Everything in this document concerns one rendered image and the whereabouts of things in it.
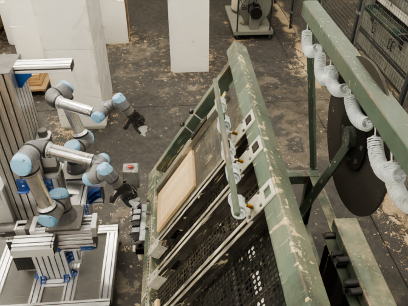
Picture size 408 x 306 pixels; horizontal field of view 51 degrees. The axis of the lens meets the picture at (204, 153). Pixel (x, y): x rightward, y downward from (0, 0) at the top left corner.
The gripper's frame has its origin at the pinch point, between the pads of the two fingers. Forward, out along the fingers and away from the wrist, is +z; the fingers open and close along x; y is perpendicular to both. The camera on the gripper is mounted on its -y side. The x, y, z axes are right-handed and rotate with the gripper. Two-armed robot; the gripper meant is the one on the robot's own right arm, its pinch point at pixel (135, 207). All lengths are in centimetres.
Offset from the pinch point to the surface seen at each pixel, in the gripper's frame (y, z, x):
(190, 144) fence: 32, 17, 59
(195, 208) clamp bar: 31.7, 15.3, -4.6
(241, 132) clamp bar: 78, -20, -5
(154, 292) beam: -12, 42, -29
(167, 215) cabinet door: 2.2, 34.5, 20.9
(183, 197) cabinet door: 19.5, 24.4, 19.9
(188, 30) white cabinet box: 13, 80, 423
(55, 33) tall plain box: -90, -43, 275
